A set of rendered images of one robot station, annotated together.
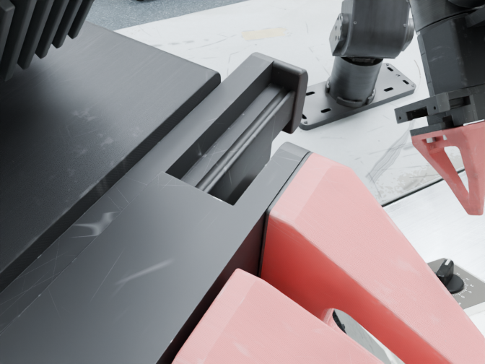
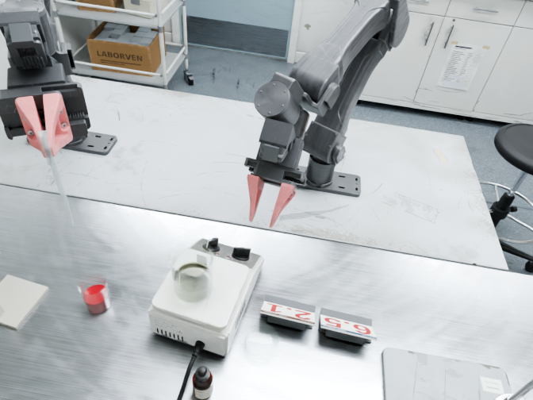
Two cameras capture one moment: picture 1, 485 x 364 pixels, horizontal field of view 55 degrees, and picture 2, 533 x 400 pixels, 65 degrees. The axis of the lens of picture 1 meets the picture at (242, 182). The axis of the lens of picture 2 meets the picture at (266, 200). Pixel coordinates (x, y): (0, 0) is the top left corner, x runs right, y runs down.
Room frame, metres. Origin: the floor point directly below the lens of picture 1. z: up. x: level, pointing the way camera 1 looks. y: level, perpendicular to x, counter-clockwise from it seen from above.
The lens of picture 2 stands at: (-0.15, -0.49, 1.54)
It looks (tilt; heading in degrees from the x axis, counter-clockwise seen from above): 43 degrees down; 35
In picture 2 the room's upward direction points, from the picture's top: 7 degrees clockwise
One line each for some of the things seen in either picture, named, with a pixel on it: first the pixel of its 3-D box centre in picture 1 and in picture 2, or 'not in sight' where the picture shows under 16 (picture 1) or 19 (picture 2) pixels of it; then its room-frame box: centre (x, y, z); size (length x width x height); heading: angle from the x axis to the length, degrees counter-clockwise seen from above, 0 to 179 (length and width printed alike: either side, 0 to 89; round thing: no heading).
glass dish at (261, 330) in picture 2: not in sight; (261, 341); (0.14, -0.31, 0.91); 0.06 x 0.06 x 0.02
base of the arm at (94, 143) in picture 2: not in sight; (69, 127); (0.23, 0.37, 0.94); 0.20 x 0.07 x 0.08; 121
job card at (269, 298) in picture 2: not in sight; (289, 309); (0.21, -0.31, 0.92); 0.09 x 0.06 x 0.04; 118
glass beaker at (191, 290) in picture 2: not in sight; (193, 275); (0.10, -0.20, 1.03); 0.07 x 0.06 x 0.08; 61
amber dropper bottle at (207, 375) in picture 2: not in sight; (202, 380); (0.03, -0.29, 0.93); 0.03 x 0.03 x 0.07
